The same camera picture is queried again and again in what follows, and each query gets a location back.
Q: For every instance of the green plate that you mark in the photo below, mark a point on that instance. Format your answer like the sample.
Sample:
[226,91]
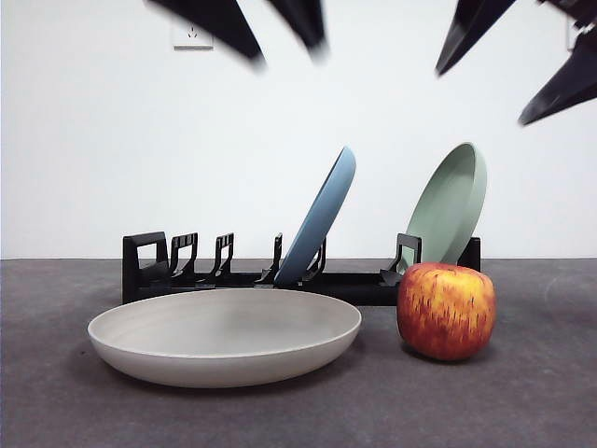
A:
[448,200]

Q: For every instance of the white wall socket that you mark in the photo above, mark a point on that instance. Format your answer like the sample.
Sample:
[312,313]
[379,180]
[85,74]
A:
[186,39]
[570,41]

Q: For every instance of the black plate rack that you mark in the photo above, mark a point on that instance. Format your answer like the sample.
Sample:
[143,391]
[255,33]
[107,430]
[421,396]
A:
[373,290]

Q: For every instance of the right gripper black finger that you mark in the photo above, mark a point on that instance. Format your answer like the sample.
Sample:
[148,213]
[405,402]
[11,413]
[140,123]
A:
[471,28]
[564,91]

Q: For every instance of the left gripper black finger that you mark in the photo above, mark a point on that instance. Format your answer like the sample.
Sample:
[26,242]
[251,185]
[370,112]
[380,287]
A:
[303,21]
[219,28]

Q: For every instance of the pale yellow plate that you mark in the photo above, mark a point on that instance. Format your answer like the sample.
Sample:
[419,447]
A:
[224,368]

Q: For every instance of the blue plate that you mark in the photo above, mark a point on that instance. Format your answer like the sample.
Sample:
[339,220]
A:
[322,210]

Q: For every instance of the red yellow apple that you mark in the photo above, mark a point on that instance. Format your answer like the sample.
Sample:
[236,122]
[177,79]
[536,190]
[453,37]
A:
[445,312]

